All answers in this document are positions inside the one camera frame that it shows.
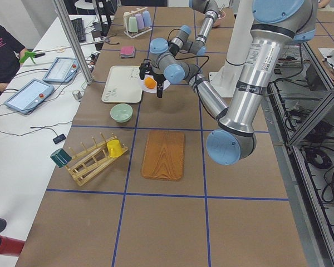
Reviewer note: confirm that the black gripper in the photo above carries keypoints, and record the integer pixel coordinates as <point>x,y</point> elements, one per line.
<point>156,77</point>

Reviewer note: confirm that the white round plate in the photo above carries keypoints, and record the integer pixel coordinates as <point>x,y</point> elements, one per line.
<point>142,85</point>

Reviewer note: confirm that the orange fruit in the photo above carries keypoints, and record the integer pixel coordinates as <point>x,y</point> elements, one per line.
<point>150,83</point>

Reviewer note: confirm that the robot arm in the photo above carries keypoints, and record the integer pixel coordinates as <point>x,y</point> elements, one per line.
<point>275,24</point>
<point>197,47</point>

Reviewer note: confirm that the cream bear tray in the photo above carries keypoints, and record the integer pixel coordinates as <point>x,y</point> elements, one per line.
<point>122,85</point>

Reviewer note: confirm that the brown wooden tray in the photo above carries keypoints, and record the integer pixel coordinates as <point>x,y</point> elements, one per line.
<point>164,155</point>

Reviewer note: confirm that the light green bowl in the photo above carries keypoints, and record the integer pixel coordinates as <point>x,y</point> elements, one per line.
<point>121,113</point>

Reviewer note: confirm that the pink and grey cloth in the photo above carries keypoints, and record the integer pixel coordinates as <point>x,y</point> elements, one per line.
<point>127,52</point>

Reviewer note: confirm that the green plastic cup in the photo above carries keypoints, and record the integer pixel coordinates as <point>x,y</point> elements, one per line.
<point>132,25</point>

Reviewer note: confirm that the blue plastic cup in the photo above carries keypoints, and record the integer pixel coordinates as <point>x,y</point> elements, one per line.
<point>147,18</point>

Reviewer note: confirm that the purple plastic cup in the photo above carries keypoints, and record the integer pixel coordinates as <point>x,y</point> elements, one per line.
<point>140,21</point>

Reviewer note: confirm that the yellow mug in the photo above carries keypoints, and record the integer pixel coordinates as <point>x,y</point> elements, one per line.
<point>114,148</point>

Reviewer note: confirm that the small metal cylinder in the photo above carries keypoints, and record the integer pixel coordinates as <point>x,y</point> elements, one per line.
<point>77,95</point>

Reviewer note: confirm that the pink bowl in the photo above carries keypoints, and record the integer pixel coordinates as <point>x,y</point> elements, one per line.
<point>220,19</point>

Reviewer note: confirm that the far blue teach pendant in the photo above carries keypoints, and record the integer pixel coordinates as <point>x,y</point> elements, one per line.
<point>62,70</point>

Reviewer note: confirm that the blue teach pendant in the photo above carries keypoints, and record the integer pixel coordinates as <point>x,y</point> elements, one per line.
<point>62,70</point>
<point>29,96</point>

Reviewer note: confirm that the black keyboard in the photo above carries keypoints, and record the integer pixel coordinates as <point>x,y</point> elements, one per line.
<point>79,29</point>

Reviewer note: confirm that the small black device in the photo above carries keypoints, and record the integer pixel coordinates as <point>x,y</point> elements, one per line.
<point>59,138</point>

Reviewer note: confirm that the wooden peg drying rack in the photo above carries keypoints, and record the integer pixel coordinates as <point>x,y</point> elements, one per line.
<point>90,161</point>

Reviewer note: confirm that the dark green mug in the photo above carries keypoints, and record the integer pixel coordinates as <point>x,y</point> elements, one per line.
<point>60,157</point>

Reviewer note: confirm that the near blue teach pendant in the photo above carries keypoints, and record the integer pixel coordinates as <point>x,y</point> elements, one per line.
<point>29,96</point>

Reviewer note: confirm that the person in black shirt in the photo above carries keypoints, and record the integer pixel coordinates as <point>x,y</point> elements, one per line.
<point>11,51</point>

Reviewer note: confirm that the red tube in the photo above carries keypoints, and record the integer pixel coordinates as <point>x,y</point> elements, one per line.
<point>10,246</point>

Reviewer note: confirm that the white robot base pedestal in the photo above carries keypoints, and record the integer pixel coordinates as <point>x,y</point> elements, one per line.
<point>224,81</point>

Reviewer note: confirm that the white wire cup rack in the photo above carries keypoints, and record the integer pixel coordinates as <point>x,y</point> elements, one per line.
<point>133,13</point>

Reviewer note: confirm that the aluminium frame post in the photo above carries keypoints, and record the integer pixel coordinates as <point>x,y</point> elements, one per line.
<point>72,39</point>

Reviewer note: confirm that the green handled grabber tool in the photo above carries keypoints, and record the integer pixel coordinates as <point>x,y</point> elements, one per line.
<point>33,54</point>

